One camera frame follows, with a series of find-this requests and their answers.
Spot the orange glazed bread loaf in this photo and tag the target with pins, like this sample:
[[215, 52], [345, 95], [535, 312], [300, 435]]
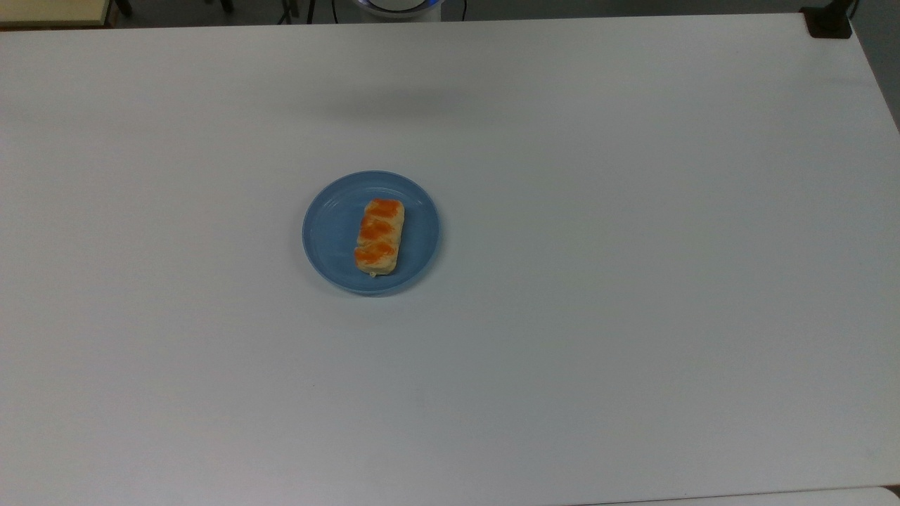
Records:
[[379, 236]]

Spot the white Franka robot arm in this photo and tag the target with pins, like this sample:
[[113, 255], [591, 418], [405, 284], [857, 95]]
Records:
[[397, 7]]

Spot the blue round plate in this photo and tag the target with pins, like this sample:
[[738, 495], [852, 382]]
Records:
[[330, 232]]

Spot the black stand legs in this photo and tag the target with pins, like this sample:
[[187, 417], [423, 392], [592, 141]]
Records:
[[292, 8]]

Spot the black pole with table clamp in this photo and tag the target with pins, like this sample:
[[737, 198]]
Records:
[[828, 22]]

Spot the light wooden side table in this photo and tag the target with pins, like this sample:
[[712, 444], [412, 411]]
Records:
[[49, 10]]

